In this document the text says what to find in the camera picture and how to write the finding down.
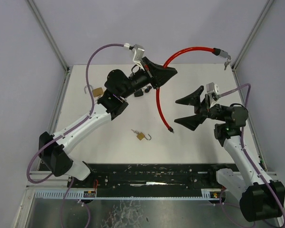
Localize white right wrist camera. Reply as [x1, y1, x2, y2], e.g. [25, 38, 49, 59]
[205, 82, 220, 108]

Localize silver cable lock keys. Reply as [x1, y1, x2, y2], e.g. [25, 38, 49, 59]
[224, 59, 231, 71]

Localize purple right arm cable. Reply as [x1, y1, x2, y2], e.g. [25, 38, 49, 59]
[216, 83, 285, 228]

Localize black Kaijing padlock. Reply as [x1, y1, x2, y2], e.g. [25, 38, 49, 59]
[134, 90, 144, 97]

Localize white slotted cable duct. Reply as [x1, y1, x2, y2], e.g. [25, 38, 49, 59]
[34, 189, 225, 199]

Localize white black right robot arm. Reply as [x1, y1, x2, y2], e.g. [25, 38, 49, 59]
[175, 83, 285, 227]

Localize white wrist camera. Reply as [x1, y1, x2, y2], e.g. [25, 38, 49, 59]
[205, 82, 220, 108]
[130, 44, 145, 68]

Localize large brass padlock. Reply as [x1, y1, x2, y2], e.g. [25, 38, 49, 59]
[84, 85, 104, 97]

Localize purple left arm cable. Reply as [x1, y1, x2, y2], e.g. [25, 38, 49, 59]
[26, 43, 131, 228]

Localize black-headed key bunch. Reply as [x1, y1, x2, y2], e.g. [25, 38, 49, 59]
[143, 86, 152, 93]

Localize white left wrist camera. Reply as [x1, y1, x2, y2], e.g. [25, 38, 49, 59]
[130, 44, 145, 68]

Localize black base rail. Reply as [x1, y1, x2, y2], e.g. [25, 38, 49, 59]
[73, 163, 238, 189]

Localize small brass padlock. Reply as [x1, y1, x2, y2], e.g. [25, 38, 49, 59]
[131, 129, 152, 141]

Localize red cable lock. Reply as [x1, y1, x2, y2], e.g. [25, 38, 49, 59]
[155, 46, 231, 134]

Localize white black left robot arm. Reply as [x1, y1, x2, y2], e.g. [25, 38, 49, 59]
[38, 57, 177, 181]

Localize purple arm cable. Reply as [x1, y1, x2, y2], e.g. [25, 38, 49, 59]
[26, 43, 131, 228]
[216, 83, 285, 228]

